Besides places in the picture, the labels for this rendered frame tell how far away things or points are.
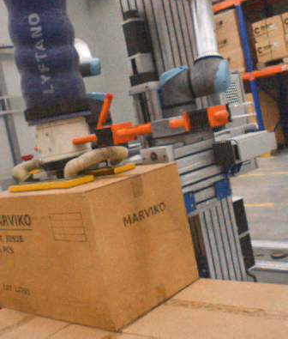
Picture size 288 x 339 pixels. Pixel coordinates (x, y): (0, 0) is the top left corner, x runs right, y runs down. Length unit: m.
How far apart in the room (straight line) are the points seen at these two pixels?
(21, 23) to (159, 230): 0.78
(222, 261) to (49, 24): 1.27
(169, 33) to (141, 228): 0.97
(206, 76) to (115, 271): 0.80
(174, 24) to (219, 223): 0.90
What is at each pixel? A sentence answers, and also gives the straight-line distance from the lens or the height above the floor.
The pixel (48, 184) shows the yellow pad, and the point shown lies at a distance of 1.55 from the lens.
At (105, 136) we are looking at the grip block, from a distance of 1.46.
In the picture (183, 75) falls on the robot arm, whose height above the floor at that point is 1.24.
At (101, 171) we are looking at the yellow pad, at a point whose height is 0.96.
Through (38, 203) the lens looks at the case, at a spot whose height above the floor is 0.91.
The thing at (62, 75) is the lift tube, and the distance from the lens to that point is 1.61.
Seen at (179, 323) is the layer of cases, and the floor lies 0.54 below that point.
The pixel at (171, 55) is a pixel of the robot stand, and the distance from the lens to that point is 2.12.
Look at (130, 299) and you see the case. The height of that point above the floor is 0.60.
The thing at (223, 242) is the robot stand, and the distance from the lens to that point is 2.26.
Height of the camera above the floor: 1.09
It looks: 3 degrees down
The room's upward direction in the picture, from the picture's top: 11 degrees counter-clockwise
